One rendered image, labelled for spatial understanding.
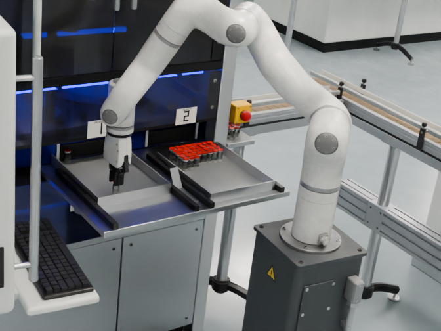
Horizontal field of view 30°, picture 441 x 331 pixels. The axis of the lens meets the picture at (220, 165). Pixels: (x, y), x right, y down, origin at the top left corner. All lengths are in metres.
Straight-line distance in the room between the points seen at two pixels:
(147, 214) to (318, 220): 0.52
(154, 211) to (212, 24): 0.63
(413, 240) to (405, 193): 1.63
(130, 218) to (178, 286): 0.82
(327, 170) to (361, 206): 1.26
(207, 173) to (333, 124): 0.67
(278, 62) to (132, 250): 1.06
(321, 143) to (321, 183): 0.16
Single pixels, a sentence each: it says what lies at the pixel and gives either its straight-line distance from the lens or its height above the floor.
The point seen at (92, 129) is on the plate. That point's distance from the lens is 2.72.
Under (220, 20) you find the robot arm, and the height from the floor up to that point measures 1.51.
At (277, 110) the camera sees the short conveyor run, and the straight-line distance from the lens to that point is 3.31.
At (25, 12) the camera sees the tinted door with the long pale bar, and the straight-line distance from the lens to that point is 2.51.
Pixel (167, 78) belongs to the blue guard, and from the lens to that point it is 2.80.
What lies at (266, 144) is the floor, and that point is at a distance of 5.38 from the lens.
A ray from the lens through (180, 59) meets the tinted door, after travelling 2.82.
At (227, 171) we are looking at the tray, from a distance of 2.84.
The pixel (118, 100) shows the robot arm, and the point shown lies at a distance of 2.37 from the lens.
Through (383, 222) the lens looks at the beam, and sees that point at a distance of 3.54.
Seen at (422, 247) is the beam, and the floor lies 0.50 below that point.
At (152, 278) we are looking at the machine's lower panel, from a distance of 3.16.
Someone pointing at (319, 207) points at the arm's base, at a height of 1.00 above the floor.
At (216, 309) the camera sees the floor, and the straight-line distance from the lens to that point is 3.67.
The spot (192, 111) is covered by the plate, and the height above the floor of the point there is 1.03.
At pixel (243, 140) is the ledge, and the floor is 0.88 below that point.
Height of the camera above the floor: 2.08
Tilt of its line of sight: 25 degrees down
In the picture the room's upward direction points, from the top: 7 degrees clockwise
